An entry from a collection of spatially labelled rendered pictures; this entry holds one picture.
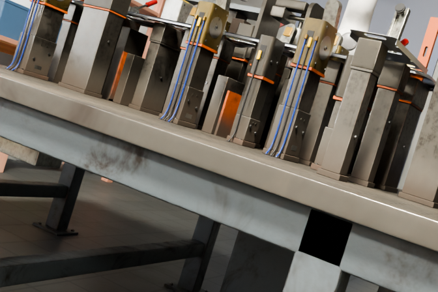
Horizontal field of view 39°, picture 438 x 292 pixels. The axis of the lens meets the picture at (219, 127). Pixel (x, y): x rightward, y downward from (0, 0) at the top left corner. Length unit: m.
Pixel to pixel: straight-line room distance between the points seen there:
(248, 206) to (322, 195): 0.14
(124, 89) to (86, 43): 0.19
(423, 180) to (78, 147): 0.75
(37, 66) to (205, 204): 1.21
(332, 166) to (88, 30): 1.01
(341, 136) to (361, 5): 1.11
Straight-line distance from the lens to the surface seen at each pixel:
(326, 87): 1.66
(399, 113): 1.58
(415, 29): 4.71
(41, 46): 2.13
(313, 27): 1.50
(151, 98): 2.00
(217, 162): 0.99
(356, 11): 2.31
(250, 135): 1.60
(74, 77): 1.97
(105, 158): 1.15
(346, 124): 1.25
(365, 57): 1.26
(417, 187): 1.44
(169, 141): 1.03
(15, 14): 4.08
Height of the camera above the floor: 0.74
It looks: 1 degrees down
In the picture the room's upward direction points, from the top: 17 degrees clockwise
